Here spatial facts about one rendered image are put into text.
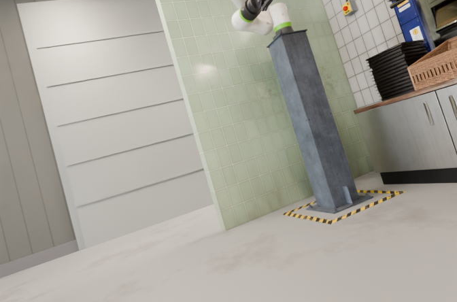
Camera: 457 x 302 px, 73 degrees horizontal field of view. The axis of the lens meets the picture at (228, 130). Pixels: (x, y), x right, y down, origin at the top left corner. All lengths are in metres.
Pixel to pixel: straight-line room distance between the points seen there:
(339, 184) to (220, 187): 0.84
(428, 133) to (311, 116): 0.68
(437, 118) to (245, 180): 1.32
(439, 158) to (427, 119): 0.24
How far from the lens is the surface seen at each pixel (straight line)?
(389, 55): 2.44
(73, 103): 3.90
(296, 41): 2.22
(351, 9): 3.07
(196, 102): 2.40
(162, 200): 3.77
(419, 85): 2.22
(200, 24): 2.66
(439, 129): 2.15
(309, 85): 2.16
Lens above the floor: 0.54
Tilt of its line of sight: 4 degrees up
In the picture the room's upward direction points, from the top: 16 degrees counter-clockwise
